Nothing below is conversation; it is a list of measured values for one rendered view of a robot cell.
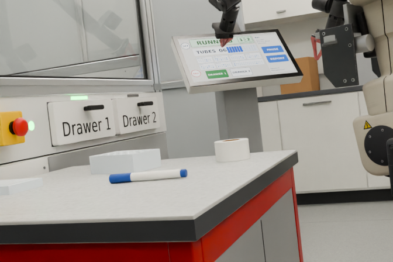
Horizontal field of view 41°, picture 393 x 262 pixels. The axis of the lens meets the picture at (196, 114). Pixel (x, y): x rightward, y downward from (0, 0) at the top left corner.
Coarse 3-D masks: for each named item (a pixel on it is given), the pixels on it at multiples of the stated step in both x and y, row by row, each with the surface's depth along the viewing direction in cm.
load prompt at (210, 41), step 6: (234, 36) 240; (240, 36) 241; (246, 36) 241; (192, 42) 233; (198, 42) 234; (204, 42) 234; (210, 42) 235; (216, 42) 235; (234, 42) 237; (240, 42) 238; (246, 42) 238; (252, 42) 239
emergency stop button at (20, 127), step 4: (16, 120) 111; (20, 120) 112; (24, 120) 113; (16, 124) 111; (20, 124) 111; (24, 124) 112; (16, 128) 111; (20, 128) 111; (24, 128) 112; (28, 128) 114; (16, 132) 111; (20, 132) 111; (24, 132) 112
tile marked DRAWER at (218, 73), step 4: (208, 72) 222; (212, 72) 222; (216, 72) 223; (220, 72) 223; (224, 72) 223; (208, 76) 220; (212, 76) 221; (216, 76) 221; (220, 76) 221; (224, 76) 222; (228, 76) 222
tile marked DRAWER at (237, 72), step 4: (232, 68) 226; (236, 68) 226; (240, 68) 226; (244, 68) 227; (248, 68) 227; (232, 72) 224; (236, 72) 225; (240, 72) 225; (244, 72) 225; (248, 72) 226; (252, 72) 226; (236, 76) 223
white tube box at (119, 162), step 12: (96, 156) 109; (108, 156) 107; (120, 156) 105; (132, 156) 103; (144, 156) 106; (156, 156) 109; (96, 168) 110; (108, 168) 108; (120, 168) 105; (132, 168) 104; (144, 168) 106
